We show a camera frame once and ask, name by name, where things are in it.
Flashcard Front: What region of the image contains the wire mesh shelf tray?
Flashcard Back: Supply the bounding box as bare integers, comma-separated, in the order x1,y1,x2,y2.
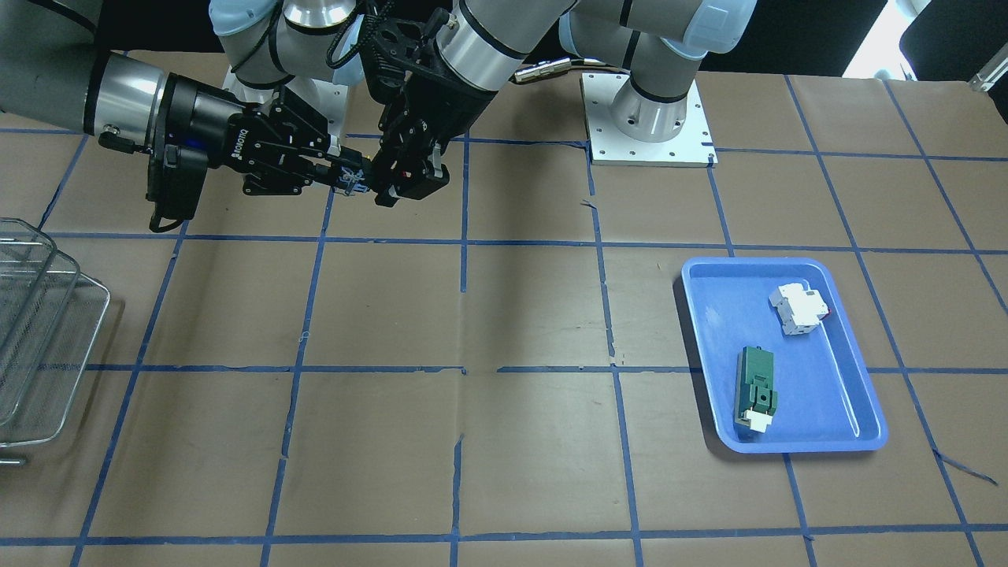
1,217,110,467

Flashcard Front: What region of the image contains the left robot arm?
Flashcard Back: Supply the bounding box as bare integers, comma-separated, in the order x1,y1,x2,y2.
362,1,756,207

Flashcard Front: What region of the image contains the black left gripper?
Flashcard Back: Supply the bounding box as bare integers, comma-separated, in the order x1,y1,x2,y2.
373,65,496,208

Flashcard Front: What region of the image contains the red emergency stop button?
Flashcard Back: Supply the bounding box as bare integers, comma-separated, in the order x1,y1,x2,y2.
331,162,374,196

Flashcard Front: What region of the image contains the blue plastic tray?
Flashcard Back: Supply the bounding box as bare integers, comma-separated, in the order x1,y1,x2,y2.
681,256,889,454

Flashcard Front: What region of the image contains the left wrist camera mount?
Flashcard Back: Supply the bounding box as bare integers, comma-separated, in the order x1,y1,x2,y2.
360,15,432,105

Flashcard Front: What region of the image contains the green white switch module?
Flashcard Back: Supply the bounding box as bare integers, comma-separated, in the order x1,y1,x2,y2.
733,346,779,434

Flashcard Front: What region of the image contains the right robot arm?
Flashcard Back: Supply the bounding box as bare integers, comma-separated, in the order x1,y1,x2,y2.
2,1,373,221

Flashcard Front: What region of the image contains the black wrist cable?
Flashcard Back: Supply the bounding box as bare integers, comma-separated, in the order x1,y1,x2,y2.
324,0,395,72

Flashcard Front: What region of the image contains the white grey circuit breaker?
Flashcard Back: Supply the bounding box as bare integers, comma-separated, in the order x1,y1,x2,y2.
768,284,832,336

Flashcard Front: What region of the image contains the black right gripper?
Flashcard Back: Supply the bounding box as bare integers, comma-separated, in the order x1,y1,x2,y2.
154,74,371,198

